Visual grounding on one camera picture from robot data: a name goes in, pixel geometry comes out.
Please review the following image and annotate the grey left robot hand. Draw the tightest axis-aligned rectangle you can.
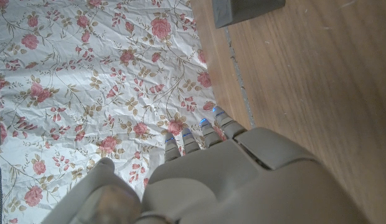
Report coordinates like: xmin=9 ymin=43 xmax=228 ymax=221
xmin=40 ymin=106 xmax=371 ymax=224

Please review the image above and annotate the dark grey block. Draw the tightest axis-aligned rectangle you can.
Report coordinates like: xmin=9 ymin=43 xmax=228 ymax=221
xmin=211 ymin=0 xmax=286 ymax=29

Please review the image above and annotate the floral backdrop cloth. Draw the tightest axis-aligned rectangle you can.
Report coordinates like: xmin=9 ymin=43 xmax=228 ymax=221
xmin=0 ymin=0 xmax=227 ymax=224

